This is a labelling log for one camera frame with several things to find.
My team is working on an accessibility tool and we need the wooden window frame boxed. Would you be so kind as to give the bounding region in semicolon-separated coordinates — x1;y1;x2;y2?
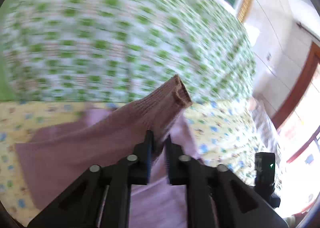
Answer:
272;42;319;163

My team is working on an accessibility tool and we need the green checkered quilt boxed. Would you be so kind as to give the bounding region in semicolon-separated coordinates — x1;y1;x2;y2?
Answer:
1;0;255;103

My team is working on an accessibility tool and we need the yellow cartoon bear bedsheet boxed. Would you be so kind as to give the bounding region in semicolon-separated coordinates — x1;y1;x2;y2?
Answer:
1;100;280;225

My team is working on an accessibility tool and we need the purple knit sweater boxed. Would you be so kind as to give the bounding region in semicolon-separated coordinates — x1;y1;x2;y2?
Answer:
16;75;196;227

